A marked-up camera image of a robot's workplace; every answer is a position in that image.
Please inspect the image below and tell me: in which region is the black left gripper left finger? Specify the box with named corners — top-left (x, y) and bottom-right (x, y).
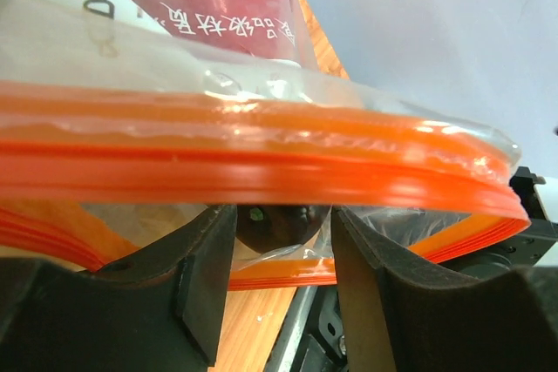
top-left (1, 205), bottom-right (237, 371)

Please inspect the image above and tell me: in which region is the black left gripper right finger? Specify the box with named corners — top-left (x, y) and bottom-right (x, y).
top-left (331, 207), bottom-right (557, 371)

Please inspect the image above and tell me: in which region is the dark fake avocado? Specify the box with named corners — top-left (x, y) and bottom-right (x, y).
top-left (235, 205), bottom-right (330, 254)

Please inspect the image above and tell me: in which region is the clear zip top bag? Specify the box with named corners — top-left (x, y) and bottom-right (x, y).
top-left (1, 0), bottom-right (530, 290)

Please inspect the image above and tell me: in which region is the red fake apple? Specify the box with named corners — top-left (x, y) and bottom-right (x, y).
top-left (108, 0), bottom-right (302, 64)

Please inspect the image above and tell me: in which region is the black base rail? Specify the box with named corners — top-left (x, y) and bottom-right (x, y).
top-left (264, 286), bottom-right (349, 372)

